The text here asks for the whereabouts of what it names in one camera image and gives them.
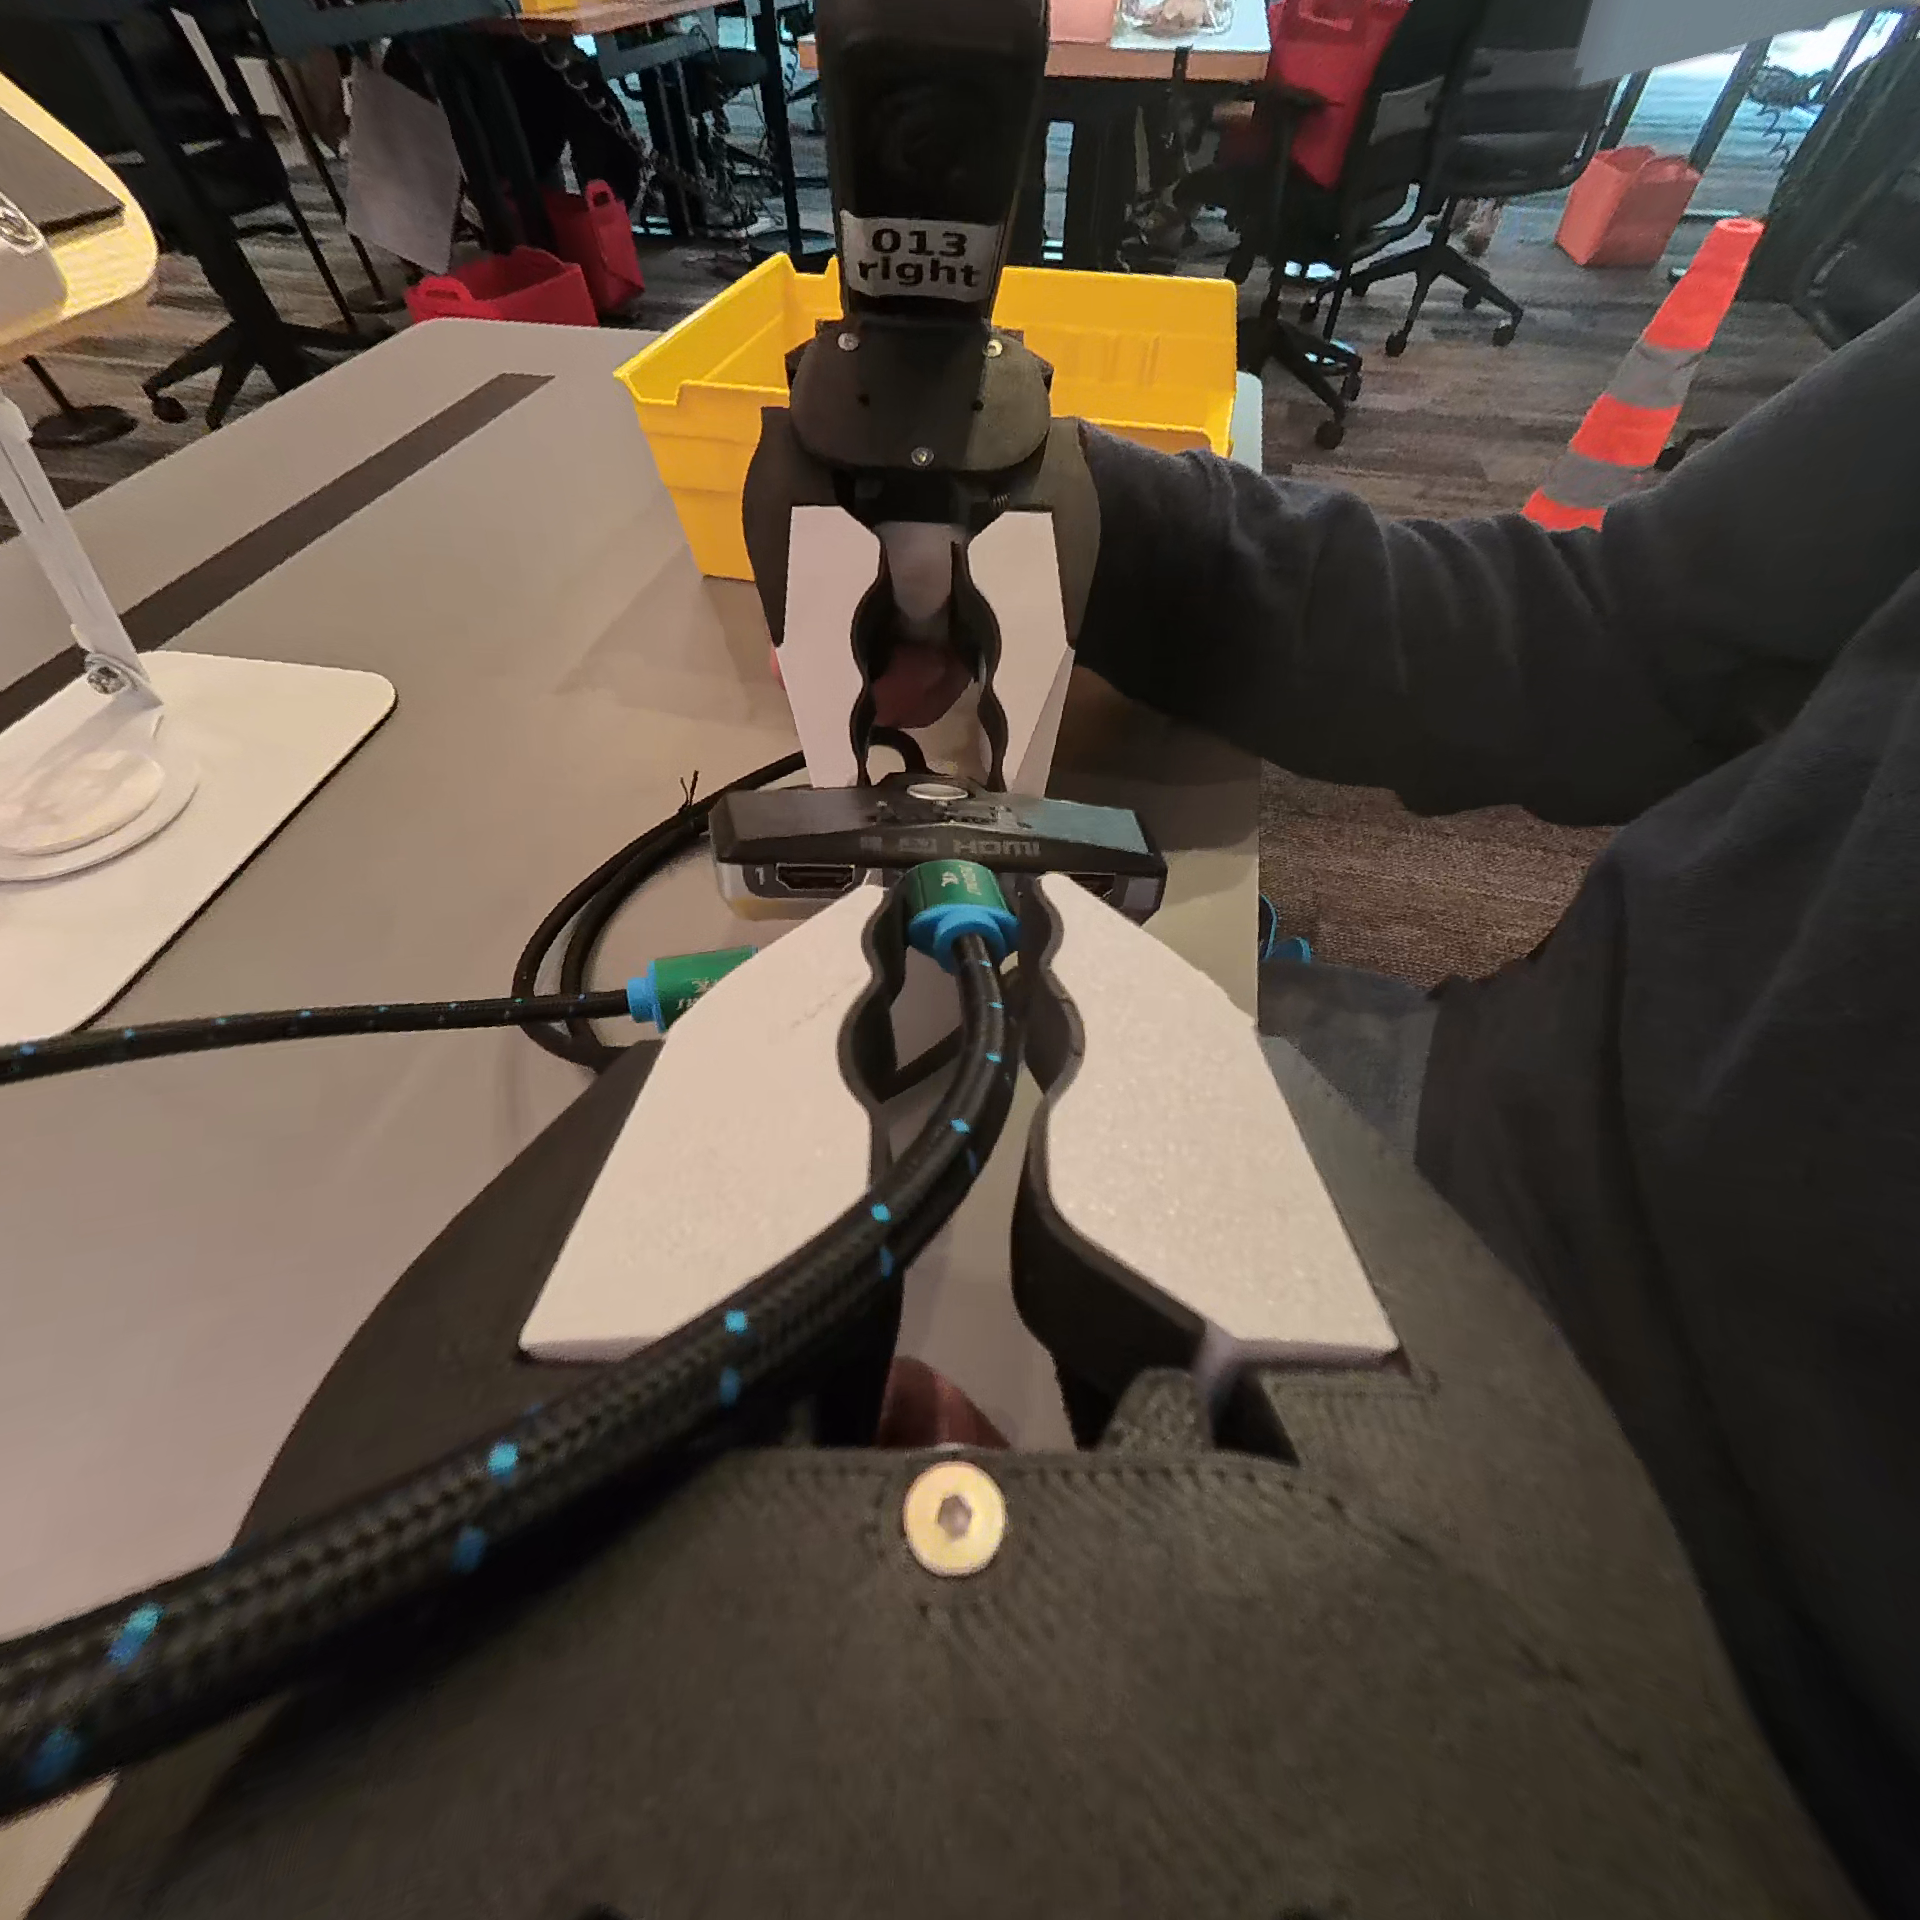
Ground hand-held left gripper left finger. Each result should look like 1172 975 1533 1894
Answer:
516 884 906 1444

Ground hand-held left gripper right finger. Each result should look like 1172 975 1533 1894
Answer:
1012 872 1400 1450

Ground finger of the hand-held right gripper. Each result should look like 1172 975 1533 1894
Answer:
776 505 890 793
957 512 1077 800

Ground dark grey hdmi switch box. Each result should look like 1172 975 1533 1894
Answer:
709 777 1172 923

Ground yellow plastic bin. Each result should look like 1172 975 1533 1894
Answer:
615 251 1242 583

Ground black switch cable with plug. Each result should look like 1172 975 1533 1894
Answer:
515 750 964 1100

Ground braided hdmi cable teal plugs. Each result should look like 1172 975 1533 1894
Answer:
0 848 1039 1820

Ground person's right forearm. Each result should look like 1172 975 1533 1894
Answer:
1071 299 1920 830

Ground person's right hand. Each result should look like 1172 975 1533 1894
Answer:
872 520 972 726

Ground person's blue jeans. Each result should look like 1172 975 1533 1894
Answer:
1260 960 1444 1161

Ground red storage bin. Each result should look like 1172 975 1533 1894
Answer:
540 180 648 313

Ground long wooden desk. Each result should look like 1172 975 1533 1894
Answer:
796 0 1279 87

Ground black office chair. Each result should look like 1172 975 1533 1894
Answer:
1229 0 1626 454
139 0 379 433

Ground grey hanging sheet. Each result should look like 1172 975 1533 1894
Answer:
343 60 466 280

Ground orange traffic cone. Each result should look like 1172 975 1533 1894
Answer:
1519 217 1770 537

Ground orange bag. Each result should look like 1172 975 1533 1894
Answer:
1554 144 1708 275

